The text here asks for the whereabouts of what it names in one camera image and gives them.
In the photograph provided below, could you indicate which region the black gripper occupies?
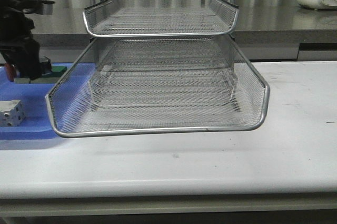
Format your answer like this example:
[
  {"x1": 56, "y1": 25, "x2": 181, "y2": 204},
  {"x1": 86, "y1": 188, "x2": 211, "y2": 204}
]
[{"x1": 1, "y1": 0, "x2": 42, "y2": 80}]

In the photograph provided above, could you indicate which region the red emergency stop button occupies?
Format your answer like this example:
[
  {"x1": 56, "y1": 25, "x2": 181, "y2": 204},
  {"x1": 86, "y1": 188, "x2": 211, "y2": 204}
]
[{"x1": 4, "y1": 56, "x2": 52, "y2": 82}]

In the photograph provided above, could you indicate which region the green terminal block component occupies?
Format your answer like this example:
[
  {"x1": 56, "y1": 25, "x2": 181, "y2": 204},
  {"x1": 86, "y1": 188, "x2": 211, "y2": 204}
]
[{"x1": 14, "y1": 65, "x2": 68, "y2": 85}]

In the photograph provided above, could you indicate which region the white electrical block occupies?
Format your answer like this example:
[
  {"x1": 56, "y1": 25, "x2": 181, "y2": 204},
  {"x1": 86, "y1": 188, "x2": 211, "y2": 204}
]
[{"x1": 1, "y1": 100, "x2": 26, "y2": 127}]

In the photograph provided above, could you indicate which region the steel back counter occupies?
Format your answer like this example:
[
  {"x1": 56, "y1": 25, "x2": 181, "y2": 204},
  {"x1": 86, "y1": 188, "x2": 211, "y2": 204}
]
[{"x1": 29, "y1": 6, "x2": 336, "y2": 62}]

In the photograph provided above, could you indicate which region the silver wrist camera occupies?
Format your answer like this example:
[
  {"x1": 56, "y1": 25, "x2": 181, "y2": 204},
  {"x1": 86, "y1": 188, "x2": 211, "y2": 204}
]
[{"x1": 16, "y1": 0, "x2": 55, "y2": 15}]

